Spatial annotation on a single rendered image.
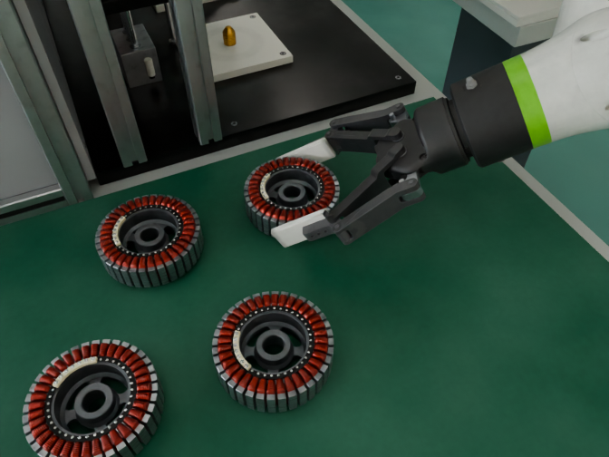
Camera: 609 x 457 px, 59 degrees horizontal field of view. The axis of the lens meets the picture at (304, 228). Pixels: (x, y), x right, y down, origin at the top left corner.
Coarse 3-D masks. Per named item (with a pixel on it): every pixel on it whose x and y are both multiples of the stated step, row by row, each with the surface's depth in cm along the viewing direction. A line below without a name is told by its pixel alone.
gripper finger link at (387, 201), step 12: (408, 180) 53; (384, 192) 54; (396, 192) 53; (408, 192) 53; (372, 204) 54; (384, 204) 54; (396, 204) 54; (408, 204) 54; (348, 216) 55; (360, 216) 54; (372, 216) 54; (384, 216) 55; (336, 228) 54; (348, 228) 54; (360, 228) 55; (348, 240) 55
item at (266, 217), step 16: (272, 160) 65; (288, 160) 65; (304, 160) 65; (256, 176) 63; (272, 176) 64; (288, 176) 65; (304, 176) 65; (320, 176) 64; (256, 192) 62; (272, 192) 65; (288, 192) 64; (304, 192) 63; (320, 192) 62; (336, 192) 62; (256, 208) 60; (272, 208) 60; (288, 208) 60; (304, 208) 60; (320, 208) 60; (256, 224) 62; (272, 224) 59
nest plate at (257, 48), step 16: (240, 16) 89; (256, 16) 89; (208, 32) 86; (240, 32) 86; (256, 32) 86; (272, 32) 86; (224, 48) 83; (240, 48) 83; (256, 48) 83; (272, 48) 83; (224, 64) 80; (240, 64) 80; (256, 64) 80; (272, 64) 81
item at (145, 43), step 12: (120, 36) 77; (144, 36) 77; (120, 48) 75; (132, 48) 75; (144, 48) 75; (120, 60) 77; (132, 60) 75; (156, 60) 77; (132, 72) 76; (144, 72) 77; (156, 72) 78; (132, 84) 78
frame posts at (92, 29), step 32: (96, 0) 52; (192, 0) 56; (96, 32) 55; (192, 32) 59; (96, 64) 56; (192, 64) 61; (128, 96) 60; (192, 96) 64; (128, 128) 63; (128, 160) 66
